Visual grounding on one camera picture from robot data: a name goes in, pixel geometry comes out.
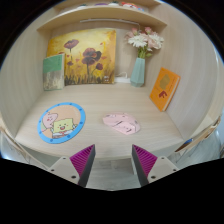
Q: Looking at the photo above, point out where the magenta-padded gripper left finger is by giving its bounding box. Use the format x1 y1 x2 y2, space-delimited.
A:
47 143 97 188

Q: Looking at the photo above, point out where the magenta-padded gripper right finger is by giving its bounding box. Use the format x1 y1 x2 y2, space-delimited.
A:
131 143 180 188

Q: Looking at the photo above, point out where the pink computer mouse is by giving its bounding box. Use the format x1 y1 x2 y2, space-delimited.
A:
102 112 141 136

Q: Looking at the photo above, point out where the round blue-rimmed cartoon mouse pad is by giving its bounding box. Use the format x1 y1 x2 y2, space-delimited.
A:
37 102 87 145

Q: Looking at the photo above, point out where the orange book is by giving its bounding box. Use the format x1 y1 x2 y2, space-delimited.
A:
149 67 182 112

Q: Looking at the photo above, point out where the mint green faceted vase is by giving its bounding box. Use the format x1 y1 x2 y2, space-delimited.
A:
129 57 147 88

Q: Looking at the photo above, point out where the green and beige book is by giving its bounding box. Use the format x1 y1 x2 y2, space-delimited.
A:
42 53 66 92

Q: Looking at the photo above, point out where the yellow poppy painting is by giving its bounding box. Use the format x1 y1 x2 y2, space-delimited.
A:
46 29 118 86

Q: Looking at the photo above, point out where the pink and white flower bouquet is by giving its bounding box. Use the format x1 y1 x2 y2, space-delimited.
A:
124 26 165 60

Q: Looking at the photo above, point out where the white light bar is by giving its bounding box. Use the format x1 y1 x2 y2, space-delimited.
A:
79 18 141 26

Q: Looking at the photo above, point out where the wooden shelf with decorations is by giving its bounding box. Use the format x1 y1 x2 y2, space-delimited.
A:
36 0 168 33

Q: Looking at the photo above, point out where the white power strip with cable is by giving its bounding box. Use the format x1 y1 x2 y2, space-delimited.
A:
114 72 132 84

